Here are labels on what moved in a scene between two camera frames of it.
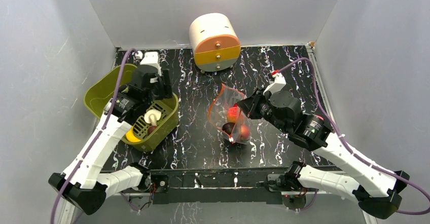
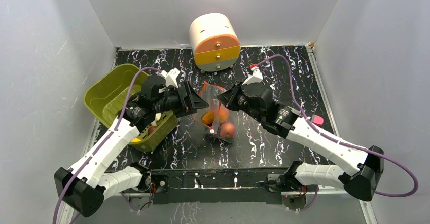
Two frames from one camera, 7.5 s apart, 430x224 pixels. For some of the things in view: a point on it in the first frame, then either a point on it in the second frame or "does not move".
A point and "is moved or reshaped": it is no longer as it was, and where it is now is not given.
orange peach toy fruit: [231, 115] → [223, 115]
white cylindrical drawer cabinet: [216, 44] does not move
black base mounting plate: [215, 186] does not move
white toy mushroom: [151, 116] does not move
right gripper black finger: [251, 106] → [226, 98]
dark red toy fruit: [151, 128] does not move
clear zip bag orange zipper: [226, 115] is moved or reshaped
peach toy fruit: [245, 132] → [227, 129]
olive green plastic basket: [98, 96] does not move
